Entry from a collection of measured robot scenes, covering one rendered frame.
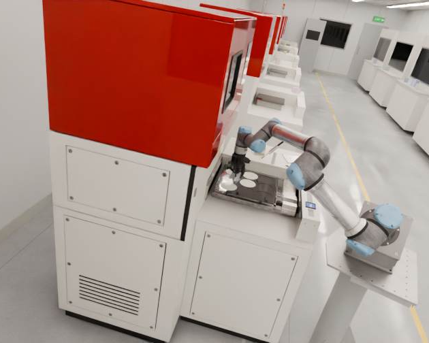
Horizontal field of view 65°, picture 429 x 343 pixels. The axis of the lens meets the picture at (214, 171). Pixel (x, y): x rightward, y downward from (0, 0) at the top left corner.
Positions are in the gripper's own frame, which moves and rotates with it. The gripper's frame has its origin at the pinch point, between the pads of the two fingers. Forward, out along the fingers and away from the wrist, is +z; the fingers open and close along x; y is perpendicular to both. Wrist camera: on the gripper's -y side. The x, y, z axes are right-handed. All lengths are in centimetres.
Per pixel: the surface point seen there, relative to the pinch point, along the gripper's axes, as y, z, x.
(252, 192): 0.9, 1.4, 13.3
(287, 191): -23.2, 3.3, 24.5
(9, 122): 64, 3, -150
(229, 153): -20.0, -5.2, -21.2
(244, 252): 25.6, 22.2, 29.5
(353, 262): 2, 9, 78
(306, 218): 8, -4, 50
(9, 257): 87, 91, -118
